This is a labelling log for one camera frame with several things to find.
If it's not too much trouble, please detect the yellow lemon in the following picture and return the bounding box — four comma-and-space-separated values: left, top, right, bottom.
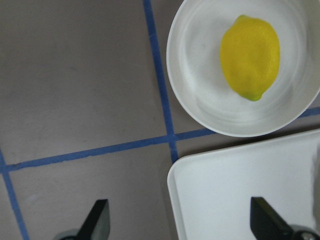
219, 15, 281, 102

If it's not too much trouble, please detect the cream rectangular tray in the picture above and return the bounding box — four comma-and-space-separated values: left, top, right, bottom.
167, 130, 320, 240

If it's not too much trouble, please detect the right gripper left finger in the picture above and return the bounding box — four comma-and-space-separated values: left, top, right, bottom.
76, 199, 110, 240

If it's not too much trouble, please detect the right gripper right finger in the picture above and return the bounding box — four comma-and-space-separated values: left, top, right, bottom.
250, 197, 300, 240

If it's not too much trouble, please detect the cream round plate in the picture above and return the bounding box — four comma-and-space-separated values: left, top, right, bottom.
166, 0, 320, 137

